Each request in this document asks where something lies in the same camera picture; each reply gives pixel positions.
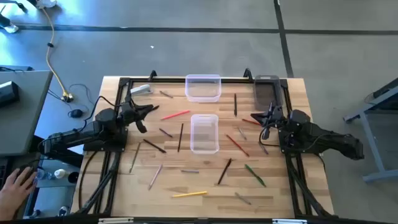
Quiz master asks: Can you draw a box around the clear plastic bottle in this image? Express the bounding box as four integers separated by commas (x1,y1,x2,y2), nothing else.
35,167,53,182

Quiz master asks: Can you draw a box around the clear narrow plastic bin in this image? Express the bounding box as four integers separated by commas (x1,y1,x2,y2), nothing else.
190,113,220,155

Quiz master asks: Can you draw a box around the black round cap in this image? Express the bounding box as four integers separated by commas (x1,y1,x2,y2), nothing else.
67,170,80,184

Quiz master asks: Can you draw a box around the yellow pencil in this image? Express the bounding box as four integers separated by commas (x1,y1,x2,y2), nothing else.
171,190,208,198

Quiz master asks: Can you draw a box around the silver metal bracket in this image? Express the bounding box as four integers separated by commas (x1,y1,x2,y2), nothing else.
98,217,135,224
272,218,308,224

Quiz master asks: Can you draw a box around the person's hand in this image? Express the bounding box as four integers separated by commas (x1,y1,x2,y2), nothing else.
0,166,39,222

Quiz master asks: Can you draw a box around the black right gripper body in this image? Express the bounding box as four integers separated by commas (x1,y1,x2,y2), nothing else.
262,104,285,140

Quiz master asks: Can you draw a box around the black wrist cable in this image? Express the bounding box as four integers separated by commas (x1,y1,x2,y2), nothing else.
259,123,282,147
81,95,121,130

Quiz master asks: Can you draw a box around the olive green pencil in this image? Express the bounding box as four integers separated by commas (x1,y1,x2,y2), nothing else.
129,141,142,174

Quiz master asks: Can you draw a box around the dark brown pencil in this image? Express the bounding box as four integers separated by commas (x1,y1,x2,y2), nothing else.
177,123,185,153

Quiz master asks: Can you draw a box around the yellow extension cable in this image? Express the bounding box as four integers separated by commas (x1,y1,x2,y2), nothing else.
39,6,70,96

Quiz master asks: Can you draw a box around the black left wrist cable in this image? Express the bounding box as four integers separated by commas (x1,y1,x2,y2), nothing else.
81,95,121,130

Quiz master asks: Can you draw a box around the grey desk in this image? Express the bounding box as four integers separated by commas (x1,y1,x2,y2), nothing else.
0,70,54,157

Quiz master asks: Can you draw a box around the green pen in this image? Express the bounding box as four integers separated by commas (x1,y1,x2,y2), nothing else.
244,164,267,188

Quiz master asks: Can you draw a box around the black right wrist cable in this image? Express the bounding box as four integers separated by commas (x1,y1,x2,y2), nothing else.
259,123,282,147

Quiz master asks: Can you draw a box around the clear wide plastic bin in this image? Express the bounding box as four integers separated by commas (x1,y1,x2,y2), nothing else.
185,73,223,103

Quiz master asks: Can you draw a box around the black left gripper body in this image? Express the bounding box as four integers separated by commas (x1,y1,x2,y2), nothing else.
119,93,147,134

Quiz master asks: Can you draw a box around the grey metal table leg frame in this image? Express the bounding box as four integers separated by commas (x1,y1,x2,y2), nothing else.
343,77,398,183

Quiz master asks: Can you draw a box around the bright red pencil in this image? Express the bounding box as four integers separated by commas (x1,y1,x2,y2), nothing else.
160,110,192,121

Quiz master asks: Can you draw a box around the black desktop device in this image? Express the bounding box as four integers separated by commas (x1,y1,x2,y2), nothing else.
0,80,21,108

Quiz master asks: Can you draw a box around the smoky grey plastic bin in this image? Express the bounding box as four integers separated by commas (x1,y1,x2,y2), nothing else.
253,74,283,112

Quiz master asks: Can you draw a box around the bluish purple crayon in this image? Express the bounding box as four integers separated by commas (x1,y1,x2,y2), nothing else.
258,141,270,156

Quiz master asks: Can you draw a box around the grey stapler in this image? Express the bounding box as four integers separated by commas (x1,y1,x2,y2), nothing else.
130,84,154,96

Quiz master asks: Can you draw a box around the pink mechanical pencil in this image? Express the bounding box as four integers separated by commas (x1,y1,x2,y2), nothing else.
147,163,164,192

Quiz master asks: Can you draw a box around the black round floor device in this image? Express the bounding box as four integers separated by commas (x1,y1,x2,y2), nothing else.
68,108,85,119

